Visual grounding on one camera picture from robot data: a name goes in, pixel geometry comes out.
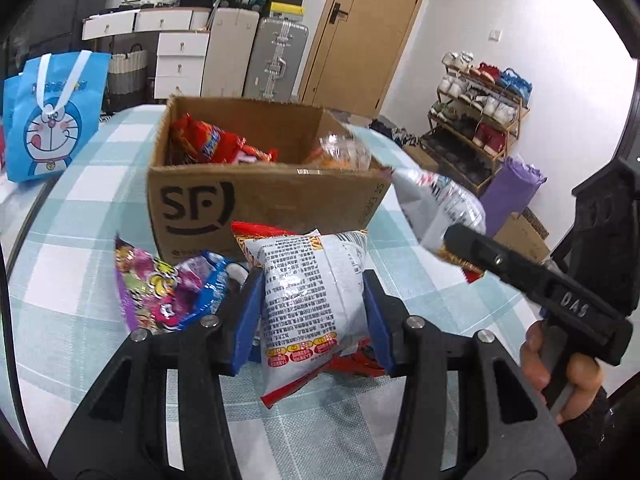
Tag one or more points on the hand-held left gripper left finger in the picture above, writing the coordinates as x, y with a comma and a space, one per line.
245, 325

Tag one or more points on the beige suitcase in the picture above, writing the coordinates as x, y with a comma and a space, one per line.
230, 55

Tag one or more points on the purple paper bag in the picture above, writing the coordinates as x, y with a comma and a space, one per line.
510, 195

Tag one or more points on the group of assorted shoes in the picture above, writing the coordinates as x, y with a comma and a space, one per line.
492, 105

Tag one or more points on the red snack packet black label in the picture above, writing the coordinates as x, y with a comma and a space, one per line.
360, 360

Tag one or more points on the blue cartoon tote bag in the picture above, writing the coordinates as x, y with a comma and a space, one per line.
50, 125

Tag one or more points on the teal checked tablecloth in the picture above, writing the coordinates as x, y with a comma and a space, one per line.
100, 220

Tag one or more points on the pair of dark sneakers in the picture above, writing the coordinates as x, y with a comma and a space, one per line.
395, 132

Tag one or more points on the silver suitcase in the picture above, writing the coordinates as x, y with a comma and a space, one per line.
275, 60

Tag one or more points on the wooden shoe rack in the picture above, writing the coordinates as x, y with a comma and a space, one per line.
510, 145

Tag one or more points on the wooden door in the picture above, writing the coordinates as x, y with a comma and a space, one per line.
370, 35

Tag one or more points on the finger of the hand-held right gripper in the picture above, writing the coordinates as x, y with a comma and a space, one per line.
480, 247

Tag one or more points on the orange snack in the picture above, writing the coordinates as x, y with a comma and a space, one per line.
340, 152

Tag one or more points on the person's right forearm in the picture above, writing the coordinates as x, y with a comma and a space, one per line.
590, 425

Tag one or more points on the silver white snack packet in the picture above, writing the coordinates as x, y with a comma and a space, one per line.
440, 205

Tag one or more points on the white and red chip bag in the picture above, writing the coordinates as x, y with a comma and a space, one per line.
310, 305

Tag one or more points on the yellow shoe box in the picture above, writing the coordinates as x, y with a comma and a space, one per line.
287, 10

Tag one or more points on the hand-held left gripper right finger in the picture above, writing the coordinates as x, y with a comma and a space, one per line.
377, 320

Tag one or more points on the red snack packet blue print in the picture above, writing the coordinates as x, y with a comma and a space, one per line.
210, 140

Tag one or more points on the striped woven basket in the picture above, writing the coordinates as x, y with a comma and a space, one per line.
127, 77

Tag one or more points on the small cardboard carton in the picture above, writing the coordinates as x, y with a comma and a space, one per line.
522, 240

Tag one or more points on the purple cartoon snack packet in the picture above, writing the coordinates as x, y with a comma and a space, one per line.
150, 290

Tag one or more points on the brown cardboard box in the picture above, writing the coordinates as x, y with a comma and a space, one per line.
280, 195

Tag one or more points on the white drawer desk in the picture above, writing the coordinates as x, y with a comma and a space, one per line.
180, 60

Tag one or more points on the person's right hand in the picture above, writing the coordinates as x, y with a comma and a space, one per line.
582, 375

